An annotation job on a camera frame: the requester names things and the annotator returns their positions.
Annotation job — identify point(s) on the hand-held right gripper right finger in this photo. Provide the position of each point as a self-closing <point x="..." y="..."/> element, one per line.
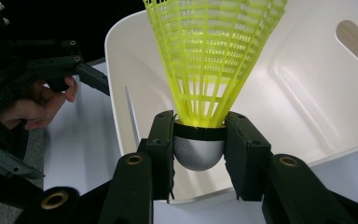
<point x="248" y="161"/>

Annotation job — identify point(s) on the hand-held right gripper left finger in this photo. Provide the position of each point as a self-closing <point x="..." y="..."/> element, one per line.
<point x="160" y="155"/>

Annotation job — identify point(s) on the white plastic storage bin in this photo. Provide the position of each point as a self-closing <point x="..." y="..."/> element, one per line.
<point x="307" y="102"/>

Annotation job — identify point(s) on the yellow plastic shuttlecock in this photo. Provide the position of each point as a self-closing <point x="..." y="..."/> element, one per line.
<point x="211" y="56"/>

